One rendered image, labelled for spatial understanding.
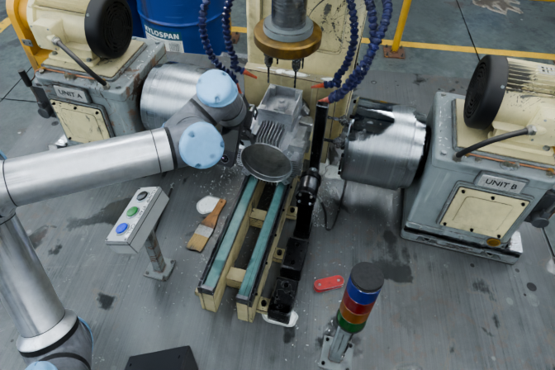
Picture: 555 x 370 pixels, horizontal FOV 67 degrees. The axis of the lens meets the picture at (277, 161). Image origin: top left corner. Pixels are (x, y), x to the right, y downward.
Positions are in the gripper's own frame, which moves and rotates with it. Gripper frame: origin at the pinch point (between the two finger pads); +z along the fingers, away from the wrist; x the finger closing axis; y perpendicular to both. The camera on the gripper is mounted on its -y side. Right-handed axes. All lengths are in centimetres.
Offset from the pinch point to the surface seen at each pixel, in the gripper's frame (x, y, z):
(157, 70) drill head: 32.8, 17.5, 2.5
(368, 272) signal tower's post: -36, -25, -30
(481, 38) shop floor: -121, 197, 240
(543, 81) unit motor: -67, 25, -16
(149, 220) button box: 14.9, -26.1, -11.0
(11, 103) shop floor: 205, 28, 141
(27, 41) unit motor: 71, 16, -6
